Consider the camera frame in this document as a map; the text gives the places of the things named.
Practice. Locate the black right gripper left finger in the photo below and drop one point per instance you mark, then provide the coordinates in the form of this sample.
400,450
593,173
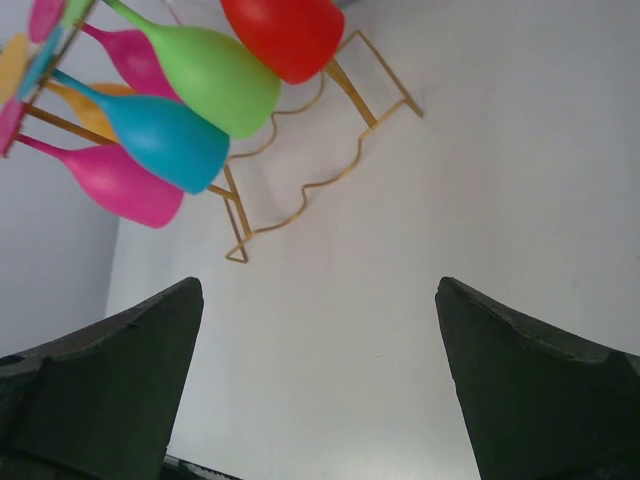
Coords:
101,402

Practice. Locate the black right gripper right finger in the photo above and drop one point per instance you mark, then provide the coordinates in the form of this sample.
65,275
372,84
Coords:
538,402

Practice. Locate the green wine glass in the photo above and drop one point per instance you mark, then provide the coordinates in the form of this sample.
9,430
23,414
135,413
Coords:
212,73

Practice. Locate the red wine glass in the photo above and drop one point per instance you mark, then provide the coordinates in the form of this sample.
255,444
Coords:
295,39

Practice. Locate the front pink wine glass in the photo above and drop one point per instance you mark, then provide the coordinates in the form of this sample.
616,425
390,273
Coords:
106,173

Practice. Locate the pink wine glass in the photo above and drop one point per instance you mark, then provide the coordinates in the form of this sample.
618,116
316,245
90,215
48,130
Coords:
106,173
129,50

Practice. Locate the blue wine glass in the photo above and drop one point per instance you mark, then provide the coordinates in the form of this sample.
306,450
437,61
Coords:
163,136

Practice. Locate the orange wine glass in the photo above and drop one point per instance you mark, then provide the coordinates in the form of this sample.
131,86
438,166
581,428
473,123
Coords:
95,110

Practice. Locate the back pink wine glass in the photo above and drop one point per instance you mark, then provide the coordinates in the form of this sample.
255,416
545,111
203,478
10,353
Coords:
129,50

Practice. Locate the gold wire glass rack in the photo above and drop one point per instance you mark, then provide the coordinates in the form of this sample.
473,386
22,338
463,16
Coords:
231,196

